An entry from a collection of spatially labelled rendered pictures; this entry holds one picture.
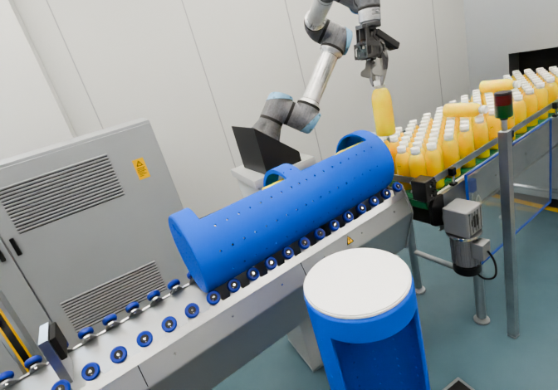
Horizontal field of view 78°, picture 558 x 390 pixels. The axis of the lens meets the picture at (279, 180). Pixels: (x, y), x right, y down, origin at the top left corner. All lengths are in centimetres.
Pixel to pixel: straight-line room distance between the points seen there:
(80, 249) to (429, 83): 494
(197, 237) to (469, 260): 115
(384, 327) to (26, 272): 237
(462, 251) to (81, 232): 227
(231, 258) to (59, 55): 306
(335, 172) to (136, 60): 289
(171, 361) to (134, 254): 164
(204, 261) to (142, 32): 309
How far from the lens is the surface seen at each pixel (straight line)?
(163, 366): 121
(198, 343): 121
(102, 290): 286
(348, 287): 93
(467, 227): 159
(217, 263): 110
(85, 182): 260
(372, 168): 141
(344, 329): 88
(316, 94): 169
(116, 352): 118
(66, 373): 125
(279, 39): 431
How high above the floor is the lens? 161
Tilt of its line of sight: 19 degrees down
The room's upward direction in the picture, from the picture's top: 16 degrees counter-clockwise
